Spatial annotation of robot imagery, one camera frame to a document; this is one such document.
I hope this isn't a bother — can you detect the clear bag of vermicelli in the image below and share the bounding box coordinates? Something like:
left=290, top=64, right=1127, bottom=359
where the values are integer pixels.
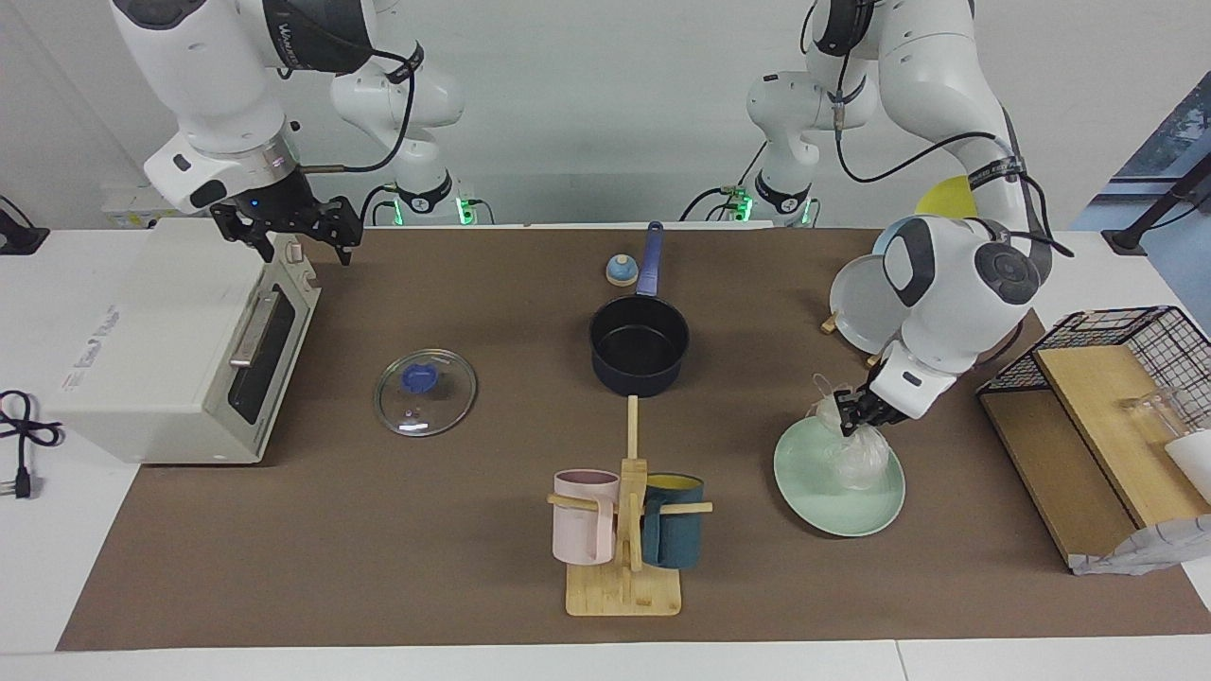
left=804, top=374, right=892, bottom=493

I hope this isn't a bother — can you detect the glass lid blue knob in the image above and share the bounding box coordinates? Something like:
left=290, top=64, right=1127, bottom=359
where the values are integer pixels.
left=374, top=348, right=478, bottom=438

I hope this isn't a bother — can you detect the mint green plate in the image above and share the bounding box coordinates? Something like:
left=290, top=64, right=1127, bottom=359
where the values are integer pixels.
left=773, top=414, right=906, bottom=538

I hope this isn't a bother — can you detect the wooden plate rack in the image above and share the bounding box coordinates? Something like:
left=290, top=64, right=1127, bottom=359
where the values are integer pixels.
left=821, top=310, right=887, bottom=371

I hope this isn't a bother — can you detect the grey plate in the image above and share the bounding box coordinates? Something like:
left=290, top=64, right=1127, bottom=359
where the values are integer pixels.
left=830, top=254, right=911, bottom=357

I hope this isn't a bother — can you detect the yellow plate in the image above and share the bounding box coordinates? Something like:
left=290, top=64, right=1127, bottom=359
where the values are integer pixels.
left=915, top=173, right=981, bottom=220

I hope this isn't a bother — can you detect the white toaster oven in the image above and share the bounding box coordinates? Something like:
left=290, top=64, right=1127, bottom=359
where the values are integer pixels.
left=45, top=218, right=323, bottom=465

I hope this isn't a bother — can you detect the white power strip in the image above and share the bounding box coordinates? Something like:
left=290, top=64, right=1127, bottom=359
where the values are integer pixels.
left=101, top=184, right=190, bottom=230

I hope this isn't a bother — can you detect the wooden step shelf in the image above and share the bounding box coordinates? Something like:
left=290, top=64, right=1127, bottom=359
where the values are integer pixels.
left=980, top=345, right=1211, bottom=568

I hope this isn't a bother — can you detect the dark blue saucepan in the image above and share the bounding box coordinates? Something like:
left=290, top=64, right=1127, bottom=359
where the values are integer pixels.
left=588, top=221, right=691, bottom=398

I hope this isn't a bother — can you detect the dark teal mug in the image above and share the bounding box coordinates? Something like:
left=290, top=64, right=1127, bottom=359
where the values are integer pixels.
left=641, top=473, right=706, bottom=569

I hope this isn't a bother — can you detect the black desk clamp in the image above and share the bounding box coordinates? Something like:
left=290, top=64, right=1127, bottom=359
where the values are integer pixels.
left=0, top=194, right=50, bottom=256

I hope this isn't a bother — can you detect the clear glass cup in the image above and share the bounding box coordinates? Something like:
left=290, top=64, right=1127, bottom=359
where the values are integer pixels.
left=1121, top=388, right=1199, bottom=447

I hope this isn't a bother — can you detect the wooden mug stand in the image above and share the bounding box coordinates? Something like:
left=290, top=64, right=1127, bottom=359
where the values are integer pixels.
left=547, top=395, right=713, bottom=618

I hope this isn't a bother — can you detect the brown table mat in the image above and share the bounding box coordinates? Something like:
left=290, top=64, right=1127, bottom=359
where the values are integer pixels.
left=57, top=227, right=1211, bottom=652

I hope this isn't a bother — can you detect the pink mug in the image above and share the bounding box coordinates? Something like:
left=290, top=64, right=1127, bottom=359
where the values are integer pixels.
left=553, top=469, right=621, bottom=567

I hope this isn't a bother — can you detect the grey patterned cloth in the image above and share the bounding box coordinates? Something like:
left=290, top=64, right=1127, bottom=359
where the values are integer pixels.
left=1071, top=515, right=1211, bottom=576

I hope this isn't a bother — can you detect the white cup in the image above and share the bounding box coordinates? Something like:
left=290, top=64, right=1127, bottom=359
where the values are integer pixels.
left=1164, top=430, right=1211, bottom=502

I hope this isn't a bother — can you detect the black stand foot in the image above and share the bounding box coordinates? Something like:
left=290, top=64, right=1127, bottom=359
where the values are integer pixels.
left=1100, top=156, right=1211, bottom=254

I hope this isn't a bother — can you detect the black base cable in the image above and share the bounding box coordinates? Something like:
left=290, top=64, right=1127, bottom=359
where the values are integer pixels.
left=359, top=183, right=400, bottom=228
left=681, top=142, right=769, bottom=224

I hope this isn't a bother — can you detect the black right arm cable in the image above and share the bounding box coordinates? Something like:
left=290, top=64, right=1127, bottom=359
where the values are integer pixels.
left=284, top=38, right=425, bottom=176

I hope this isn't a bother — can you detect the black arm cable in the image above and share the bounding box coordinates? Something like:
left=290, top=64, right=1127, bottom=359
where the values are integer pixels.
left=284, top=38, right=425, bottom=176
left=799, top=0, right=1075, bottom=258

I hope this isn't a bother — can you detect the black wire basket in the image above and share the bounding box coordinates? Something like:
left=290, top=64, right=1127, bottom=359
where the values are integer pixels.
left=976, top=306, right=1211, bottom=438

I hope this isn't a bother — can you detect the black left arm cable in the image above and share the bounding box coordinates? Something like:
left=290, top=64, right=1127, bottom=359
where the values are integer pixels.
left=799, top=0, right=1075, bottom=258

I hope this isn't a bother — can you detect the black power cable with plug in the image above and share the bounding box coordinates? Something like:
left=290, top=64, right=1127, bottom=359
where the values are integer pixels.
left=0, top=390, right=65, bottom=500

